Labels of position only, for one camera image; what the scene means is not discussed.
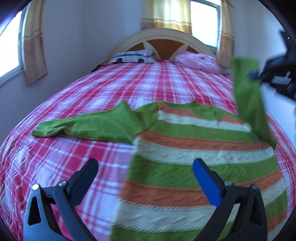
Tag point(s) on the pink pillow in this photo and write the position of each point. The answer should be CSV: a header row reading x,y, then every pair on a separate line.
x,y
201,62

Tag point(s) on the left side window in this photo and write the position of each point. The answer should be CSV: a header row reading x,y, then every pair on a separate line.
x,y
11,47

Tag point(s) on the cream wooden headboard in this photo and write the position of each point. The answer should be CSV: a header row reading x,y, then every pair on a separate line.
x,y
165,44

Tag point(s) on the green orange white striped sweater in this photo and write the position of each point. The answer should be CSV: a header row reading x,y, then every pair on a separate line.
x,y
161,198

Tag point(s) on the yellow curtain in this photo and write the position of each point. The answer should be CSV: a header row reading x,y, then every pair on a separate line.
x,y
226,40
169,14
33,54

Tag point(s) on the yellow left curtain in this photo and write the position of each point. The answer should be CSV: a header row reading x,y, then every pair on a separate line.
x,y
33,54

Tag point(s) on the yellow right curtain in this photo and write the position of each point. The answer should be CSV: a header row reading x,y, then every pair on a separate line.
x,y
226,40

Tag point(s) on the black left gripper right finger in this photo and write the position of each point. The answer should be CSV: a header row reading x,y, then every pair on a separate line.
x,y
250,221

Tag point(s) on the red white plaid bedsheet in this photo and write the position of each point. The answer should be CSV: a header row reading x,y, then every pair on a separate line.
x,y
27,159

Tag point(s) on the yellow middle curtain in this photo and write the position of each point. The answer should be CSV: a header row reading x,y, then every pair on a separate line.
x,y
169,14

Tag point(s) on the back window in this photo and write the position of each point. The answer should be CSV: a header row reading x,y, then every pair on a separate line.
x,y
205,19

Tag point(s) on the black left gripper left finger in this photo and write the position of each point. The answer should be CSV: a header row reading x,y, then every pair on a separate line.
x,y
40,223

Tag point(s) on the window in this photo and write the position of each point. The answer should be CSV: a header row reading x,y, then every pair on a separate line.
x,y
11,47
205,19

